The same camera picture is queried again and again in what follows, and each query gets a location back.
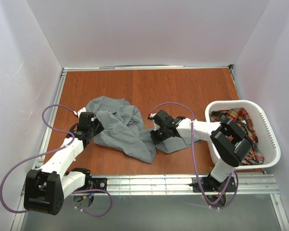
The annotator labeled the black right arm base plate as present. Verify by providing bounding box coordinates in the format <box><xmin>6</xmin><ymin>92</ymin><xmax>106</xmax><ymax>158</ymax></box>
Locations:
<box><xmin>189</xmin><ymin>174</ymin><xmax>236</xmax><ymax>193</ymax></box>

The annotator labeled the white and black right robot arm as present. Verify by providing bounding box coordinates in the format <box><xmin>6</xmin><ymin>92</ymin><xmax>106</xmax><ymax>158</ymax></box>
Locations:
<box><xmin>148</xmin><ymin>110</ymin><xmax>254</xmax><ymax>191</ymax></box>

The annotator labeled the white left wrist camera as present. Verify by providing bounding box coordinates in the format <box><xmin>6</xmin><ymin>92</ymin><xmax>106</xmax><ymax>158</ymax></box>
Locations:
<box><xmin>73</xmin><ymin>107</ymin><xmax>87</xmax><ymax>118</ymax></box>

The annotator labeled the aluminium front frame rail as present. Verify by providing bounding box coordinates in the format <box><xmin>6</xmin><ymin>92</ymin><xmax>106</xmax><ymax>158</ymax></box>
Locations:
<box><xmin>93</xmin><ymin>172</ymin><xmax>279</xmax><ymax>195</ymax></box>

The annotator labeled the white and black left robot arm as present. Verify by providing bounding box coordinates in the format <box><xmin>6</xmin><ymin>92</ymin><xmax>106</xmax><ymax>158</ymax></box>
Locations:
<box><xmin>24</xmin><ymin>112</ymin><xmax>104</xmax><ymax>215</ymax></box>

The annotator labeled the white plastic laundry basket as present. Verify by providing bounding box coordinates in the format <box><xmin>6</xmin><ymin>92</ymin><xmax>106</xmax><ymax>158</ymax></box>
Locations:
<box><xmin>205</xmin><ymin>100</ymin><xmax>281</xmax><ymax>171</ymax></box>

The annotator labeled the aluminium frame rail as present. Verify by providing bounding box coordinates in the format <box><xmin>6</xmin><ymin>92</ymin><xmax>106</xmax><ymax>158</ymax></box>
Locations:
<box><xmin>93</xmin><ymin>172</ymin><xmax>279</xmax><ymax>195</ymax></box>
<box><xmin>33</xmin><ymin>68</ymin><xmax>67</xmax><ymax>170</ymax></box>

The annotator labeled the aluminium left frame rail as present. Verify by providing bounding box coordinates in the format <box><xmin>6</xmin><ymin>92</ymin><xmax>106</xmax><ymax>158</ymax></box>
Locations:
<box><xmin>33</xmin><ymin>68</ymin><xmax>67</xmax><ymax>170</ymax></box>

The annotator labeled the red plaid shirt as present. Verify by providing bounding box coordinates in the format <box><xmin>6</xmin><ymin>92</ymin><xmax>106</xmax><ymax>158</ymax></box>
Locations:
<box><xmin>209</xmin><ymin>108</ymin><xmax>265</xmax><ymax>166</ymax></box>

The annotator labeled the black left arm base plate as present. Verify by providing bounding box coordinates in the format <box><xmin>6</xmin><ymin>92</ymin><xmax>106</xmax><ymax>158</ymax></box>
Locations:
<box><xmin>90</xmin><ymin>177</ymin><xmax>108</xmax><ymax>193</ymax></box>

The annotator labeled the grey long sleeve shirt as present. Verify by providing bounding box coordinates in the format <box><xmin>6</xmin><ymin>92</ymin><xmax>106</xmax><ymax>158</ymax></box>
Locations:
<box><xmin>85</xmin><ymin>96</ymin><xmax>191</xmax><ymax>164</ymax></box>

